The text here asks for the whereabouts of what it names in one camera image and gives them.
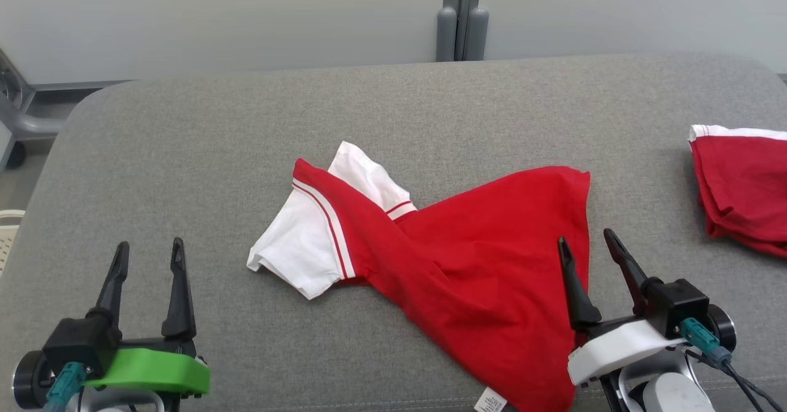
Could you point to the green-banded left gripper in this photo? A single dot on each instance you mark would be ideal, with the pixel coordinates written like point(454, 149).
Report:
point(154, 369)

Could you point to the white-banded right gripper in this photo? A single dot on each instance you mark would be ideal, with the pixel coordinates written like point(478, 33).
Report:
point(615, 350)

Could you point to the red shirt with white sleeves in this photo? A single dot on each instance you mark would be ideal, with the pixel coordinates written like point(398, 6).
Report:
point(479, 246)

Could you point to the red shorts with white stripe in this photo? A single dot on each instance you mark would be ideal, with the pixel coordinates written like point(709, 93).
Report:
point(744, 184)

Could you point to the white perforated laundry basket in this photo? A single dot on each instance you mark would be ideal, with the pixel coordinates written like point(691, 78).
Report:
point(7, 240)

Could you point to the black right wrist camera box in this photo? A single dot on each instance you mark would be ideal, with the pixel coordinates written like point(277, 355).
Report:
point(679, 304)

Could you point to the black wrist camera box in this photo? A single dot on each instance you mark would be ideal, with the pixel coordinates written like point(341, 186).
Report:
point(77, 344)
point(679, 304)

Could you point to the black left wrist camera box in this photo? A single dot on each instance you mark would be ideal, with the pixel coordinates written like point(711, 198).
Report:
point(77, 344)

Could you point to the grey wheeled metal frame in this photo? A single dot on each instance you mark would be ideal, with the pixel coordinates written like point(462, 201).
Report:
point(24, 126)

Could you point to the grey partition post with caps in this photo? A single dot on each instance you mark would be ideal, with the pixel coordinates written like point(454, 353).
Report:
point(462, 6)

